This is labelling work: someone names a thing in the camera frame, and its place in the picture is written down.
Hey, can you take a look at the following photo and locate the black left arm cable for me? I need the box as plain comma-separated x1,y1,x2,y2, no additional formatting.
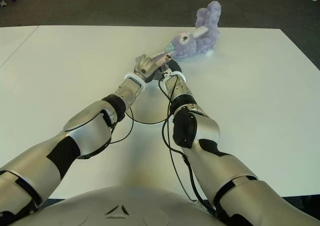
107,108,136,145

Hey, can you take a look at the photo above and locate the grey robot torso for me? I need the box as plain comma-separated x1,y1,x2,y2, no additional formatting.
9,185,218,226

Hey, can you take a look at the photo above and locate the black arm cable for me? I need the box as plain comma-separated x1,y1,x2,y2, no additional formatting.
107,108,136,145
157,77,208,212

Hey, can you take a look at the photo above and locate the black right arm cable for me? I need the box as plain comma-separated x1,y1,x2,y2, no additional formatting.
157,77,208,212

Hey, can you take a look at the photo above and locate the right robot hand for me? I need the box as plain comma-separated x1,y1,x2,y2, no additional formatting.
153,54,182,81

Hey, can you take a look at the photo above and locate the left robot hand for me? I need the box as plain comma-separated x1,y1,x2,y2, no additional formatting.
131,53,166,84

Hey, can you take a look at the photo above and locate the purple plush bunny doll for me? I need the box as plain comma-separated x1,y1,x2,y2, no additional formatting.
135,0,222,67

